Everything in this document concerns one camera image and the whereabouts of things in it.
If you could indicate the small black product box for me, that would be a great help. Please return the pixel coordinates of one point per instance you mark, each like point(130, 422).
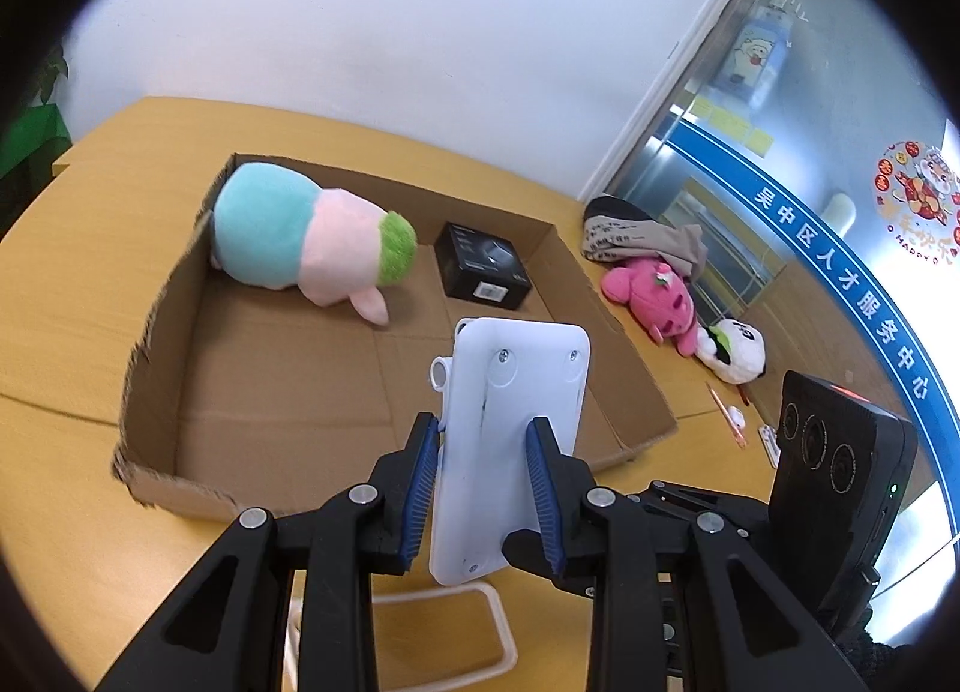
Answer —
point(480, 264)

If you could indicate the torn cardboard box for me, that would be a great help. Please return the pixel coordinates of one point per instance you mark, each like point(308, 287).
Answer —
point(285, 392)

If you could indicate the green plastic planter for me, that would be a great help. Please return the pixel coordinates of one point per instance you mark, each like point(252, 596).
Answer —
point(34, 133)

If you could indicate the pink pen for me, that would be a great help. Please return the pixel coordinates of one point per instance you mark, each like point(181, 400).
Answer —
point(726, 413)

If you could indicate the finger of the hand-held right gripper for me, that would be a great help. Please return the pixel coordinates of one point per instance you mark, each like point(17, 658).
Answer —
point(720, 501)

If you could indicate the green potted plant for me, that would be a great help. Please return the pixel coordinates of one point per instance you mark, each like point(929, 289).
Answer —
point(51, 73)

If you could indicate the white plush toy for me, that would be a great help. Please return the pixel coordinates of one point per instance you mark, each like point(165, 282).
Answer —
point(735, 354)

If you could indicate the white plastic frame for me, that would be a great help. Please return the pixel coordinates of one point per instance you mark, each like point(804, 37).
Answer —
point(499, 632)

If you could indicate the round cartoon window sticker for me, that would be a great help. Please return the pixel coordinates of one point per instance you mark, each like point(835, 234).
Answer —
point(919, 200)

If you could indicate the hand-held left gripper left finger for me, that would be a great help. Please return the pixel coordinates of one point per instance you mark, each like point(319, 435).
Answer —
point(420, 482)

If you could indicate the glass door with blue band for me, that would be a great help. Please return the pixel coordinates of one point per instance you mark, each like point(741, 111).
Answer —
point(825, 137)

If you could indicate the cartoon sheep poster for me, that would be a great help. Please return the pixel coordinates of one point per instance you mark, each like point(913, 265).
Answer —
point(756, 54)

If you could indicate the white phone stand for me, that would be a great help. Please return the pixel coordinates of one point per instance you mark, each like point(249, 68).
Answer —
point(495, 399)

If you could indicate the grey folded cloth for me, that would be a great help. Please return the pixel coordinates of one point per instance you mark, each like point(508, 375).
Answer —
point(637, 234)

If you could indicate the pink teal green plush toy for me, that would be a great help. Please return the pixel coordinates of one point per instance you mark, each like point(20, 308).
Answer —
point(300, 234)

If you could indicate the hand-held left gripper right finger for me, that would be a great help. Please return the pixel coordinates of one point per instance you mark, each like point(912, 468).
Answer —
point(541, 482)

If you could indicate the yellow sticky notes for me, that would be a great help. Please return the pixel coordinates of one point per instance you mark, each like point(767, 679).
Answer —
point(739, 129)

